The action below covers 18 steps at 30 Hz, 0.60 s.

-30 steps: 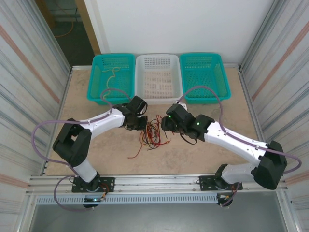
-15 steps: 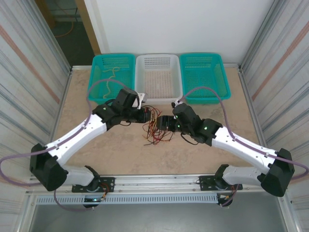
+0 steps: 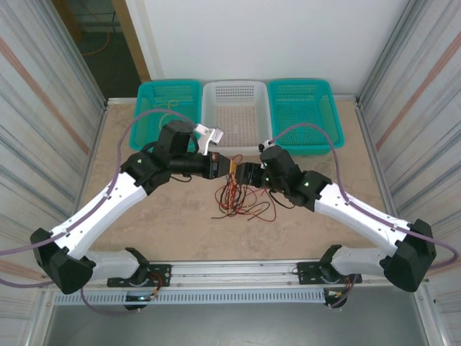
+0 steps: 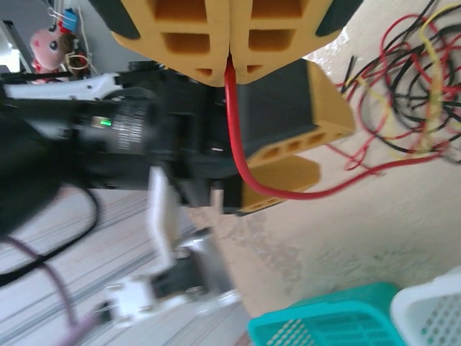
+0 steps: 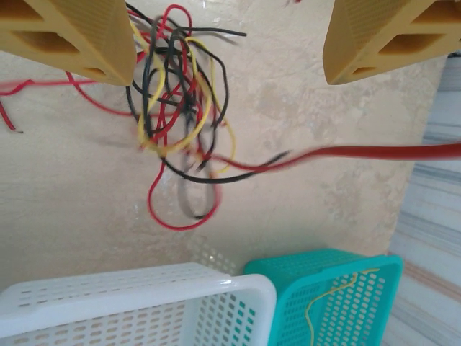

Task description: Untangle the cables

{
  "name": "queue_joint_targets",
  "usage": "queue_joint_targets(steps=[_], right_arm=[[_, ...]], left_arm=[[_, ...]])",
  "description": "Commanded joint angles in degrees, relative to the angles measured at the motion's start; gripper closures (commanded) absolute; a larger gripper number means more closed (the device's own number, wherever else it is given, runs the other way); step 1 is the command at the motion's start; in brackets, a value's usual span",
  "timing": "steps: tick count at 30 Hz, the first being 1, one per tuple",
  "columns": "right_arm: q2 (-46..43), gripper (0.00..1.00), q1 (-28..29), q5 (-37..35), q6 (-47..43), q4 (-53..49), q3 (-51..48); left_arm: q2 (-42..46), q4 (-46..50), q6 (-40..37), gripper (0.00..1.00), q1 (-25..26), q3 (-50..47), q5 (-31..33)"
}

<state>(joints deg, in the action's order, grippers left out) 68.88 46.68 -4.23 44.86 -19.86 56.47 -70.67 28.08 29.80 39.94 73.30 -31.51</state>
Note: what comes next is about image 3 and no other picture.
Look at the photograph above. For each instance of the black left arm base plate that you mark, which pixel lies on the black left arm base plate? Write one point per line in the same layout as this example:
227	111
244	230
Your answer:
160	275

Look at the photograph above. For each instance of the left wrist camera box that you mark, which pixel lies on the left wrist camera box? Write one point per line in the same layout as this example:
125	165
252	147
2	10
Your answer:
212	136

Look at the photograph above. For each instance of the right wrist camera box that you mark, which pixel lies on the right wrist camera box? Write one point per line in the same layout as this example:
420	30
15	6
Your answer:
266	145

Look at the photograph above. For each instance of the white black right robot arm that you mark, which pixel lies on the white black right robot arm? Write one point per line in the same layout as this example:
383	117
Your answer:
360	212

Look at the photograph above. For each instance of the wooden door frame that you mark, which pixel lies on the wooden door frame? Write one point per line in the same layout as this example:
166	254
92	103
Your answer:
131	36

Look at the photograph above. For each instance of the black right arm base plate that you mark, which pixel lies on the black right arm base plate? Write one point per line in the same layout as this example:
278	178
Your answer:
309	272

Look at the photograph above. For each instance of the white plastic basket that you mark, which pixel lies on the white plastic basket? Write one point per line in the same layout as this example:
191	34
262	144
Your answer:
236	108

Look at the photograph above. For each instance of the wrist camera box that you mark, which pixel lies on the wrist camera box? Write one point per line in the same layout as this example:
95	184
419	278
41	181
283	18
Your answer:
266	145
212	136

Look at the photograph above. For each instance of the aluminium mounting rail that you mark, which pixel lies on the aluminium mounting rail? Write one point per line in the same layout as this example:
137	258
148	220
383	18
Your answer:
234	270

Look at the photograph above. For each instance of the teal plastic basket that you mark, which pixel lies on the teal plastic basket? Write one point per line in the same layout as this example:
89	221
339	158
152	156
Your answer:
151	97
306	104

